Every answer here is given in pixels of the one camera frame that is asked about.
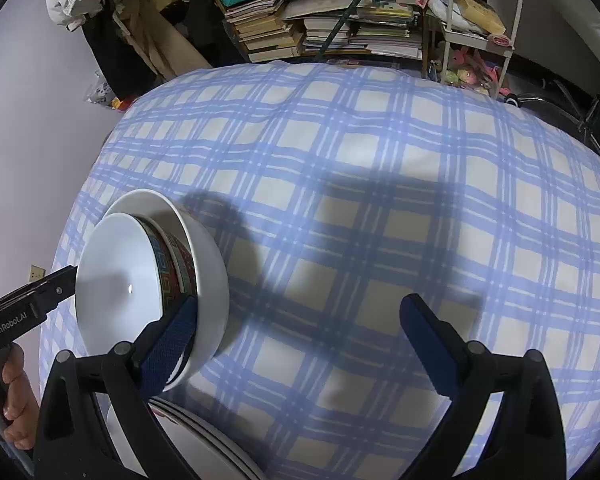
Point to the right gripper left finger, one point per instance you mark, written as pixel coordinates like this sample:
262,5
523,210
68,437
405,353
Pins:
73,442

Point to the red patterned small bowl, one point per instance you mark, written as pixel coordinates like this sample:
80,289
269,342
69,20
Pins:
130,273

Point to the person's left hand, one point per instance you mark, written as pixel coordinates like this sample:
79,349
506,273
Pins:
21,407

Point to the white utility cart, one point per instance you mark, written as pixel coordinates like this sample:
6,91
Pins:
473,24

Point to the beige coat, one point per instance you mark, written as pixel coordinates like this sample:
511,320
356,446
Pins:
162,47

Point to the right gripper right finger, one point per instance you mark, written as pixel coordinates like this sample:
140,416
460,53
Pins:
527,439

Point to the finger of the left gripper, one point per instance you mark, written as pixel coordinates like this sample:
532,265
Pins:
55,288

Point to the cherry plate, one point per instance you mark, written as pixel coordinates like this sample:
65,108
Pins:
208,455

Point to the blue plaid tablecloth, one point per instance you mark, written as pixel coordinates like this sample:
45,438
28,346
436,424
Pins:
332,194

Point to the upper wall socket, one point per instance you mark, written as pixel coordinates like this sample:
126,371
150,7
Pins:
36,273

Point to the dark green pole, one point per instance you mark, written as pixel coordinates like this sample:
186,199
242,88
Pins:
353,5

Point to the stack of books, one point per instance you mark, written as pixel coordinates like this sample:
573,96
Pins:
262,31

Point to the large white bowl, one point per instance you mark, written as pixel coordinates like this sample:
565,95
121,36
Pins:
211,278

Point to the wooden shelf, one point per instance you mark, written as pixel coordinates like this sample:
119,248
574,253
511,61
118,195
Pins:
382,27

